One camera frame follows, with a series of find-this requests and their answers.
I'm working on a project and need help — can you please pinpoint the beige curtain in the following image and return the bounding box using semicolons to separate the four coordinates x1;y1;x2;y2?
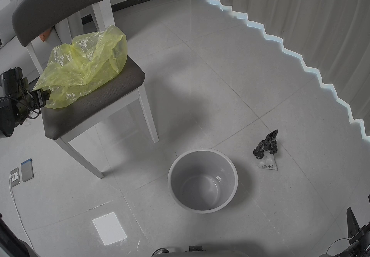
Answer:
191;0;370;135

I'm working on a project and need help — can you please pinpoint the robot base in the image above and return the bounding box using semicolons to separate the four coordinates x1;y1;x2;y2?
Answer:
150;246;242;257

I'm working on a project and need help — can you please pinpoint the orange cushion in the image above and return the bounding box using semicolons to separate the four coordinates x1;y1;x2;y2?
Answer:
39;27;54;42

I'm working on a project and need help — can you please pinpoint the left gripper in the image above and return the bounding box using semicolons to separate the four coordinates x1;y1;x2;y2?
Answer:
28;88;51;109

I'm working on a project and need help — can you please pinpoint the white cable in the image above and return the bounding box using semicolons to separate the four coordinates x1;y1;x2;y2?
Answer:
9;173;31;240

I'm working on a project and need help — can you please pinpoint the yellow plastic bag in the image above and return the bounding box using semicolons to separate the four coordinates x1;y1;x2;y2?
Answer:
32;25;128;109

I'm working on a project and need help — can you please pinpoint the pale grey sofa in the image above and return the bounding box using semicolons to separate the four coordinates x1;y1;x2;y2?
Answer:
0;0;86;106

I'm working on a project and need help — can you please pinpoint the clear printed wrapper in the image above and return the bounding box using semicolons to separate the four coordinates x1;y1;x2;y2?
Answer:
257;154;279;171

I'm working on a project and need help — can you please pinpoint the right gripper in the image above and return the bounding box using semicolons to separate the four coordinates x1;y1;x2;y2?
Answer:
346;194;370;254

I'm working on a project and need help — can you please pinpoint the black plastic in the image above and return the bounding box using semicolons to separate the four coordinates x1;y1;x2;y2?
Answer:
253;129;279;160

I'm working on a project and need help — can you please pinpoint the pale grey trash bin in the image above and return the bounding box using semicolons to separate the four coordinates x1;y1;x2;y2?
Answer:
168;148;239;214

